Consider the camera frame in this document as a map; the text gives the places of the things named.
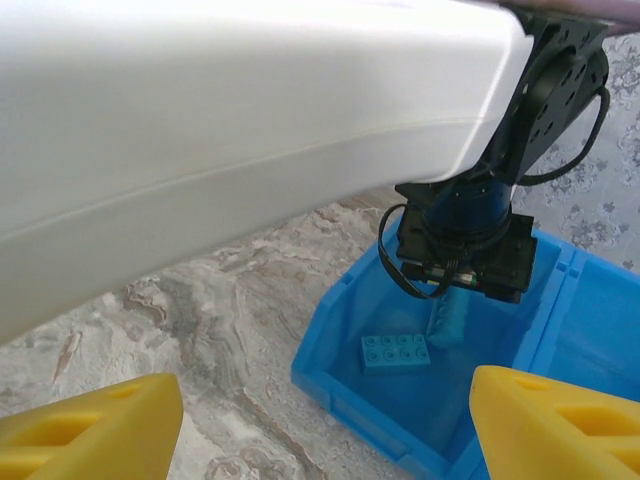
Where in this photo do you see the blue two-by-four lego brick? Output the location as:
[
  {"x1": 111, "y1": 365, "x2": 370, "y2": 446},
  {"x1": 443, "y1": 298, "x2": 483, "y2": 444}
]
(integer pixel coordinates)
[{"x1": 360, "y1": 332, "x2": 432, "y2": 375}]

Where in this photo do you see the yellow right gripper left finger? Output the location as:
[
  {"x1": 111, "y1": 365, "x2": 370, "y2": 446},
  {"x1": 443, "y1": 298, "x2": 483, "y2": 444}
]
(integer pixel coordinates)
[{"x1": 0, "y1": 372, "x2": 184, "y2": 480}]

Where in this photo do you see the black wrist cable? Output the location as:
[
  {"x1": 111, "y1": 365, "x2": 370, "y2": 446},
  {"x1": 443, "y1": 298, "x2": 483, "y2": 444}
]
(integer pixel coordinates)
[{"x1": 514, "y1": 87, "x2": 612, "y2": 187}]

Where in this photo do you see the black camera cable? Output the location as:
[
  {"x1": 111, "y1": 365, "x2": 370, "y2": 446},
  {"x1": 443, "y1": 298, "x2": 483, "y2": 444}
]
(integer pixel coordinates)
[{"x1": 378, "y1": 202, "x2": 454, "y2": 301}]

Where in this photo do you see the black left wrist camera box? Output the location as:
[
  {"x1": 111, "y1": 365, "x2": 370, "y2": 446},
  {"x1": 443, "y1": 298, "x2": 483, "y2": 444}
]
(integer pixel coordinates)
[{"x1": 398, "y1": 239, "x2": 539, "y2": 305}]

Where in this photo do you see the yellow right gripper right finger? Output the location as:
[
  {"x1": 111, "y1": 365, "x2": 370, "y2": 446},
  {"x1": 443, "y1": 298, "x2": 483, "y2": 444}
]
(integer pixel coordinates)
[{"x1": 472, "y1": 364, "x2": 640, "y2": 480}]

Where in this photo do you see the blue three-compartment bin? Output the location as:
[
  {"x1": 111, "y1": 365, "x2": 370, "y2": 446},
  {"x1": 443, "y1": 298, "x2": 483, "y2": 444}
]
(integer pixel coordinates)
[{"x1": 290, "y1": 227, "x2": 640, "y2": 480}]

